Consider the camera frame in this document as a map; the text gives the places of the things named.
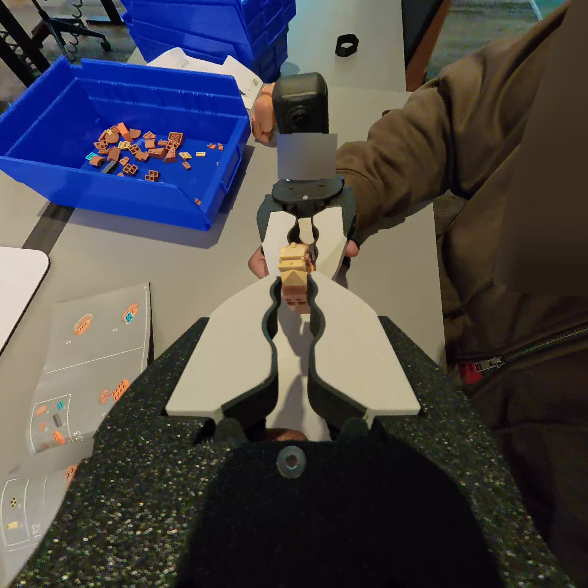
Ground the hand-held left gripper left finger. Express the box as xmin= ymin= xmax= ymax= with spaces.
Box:
xmin=164 ymin=276 xmax=281 ymax=420

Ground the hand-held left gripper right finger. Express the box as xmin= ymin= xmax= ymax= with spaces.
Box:
xmin=306 ymin=275 xmax=422 ymax=422

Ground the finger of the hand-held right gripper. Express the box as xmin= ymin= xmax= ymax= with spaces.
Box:
xmin=311 ymin=205 xmax=350 ymax=281
xmin=261 ymin=211 xmax=301 ymax=279

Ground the brown and tan brick model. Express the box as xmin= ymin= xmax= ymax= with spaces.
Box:
xmin=277 ymin=242 xmax=319 ymax=316

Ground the person's right forearm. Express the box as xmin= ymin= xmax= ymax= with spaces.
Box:
xmin=334 ymin=78 xmax=506 ymax=232

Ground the grey desk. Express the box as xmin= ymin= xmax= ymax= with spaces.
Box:
xmin=0 ymin=0 xmax=448 ymax=465

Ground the person's right hand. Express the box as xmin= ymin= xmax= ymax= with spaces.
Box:
xmin=248 ymin=239 xmax=360 ymax=280

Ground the white paper sheet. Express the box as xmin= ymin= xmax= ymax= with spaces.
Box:
xmin=147 ymin=46 xmax=266 ymax=111

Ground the stack of blue bins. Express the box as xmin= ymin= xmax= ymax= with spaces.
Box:
xmin=121 ymin=0 xmax=296 ymax=84

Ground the grey instruction booklet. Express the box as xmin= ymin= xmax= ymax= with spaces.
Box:
xmin=0 ymin=281 xmax=153 ymax=554

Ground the pile of loose toy bricks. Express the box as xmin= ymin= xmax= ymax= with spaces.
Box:
xmin=85 ymin=121 xmax=227 ymax=184

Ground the person's brown jacket torso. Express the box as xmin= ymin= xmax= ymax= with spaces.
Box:
xmin=441 ymin=0 xmax=588 ymax=588

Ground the white mat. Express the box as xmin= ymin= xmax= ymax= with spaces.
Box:
xmin=0 ymin=247 xmax=50 ymax=355

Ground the blue plastic bin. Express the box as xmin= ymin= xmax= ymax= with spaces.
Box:
xmin=0 ymin=57 xmax=252 ymax=231

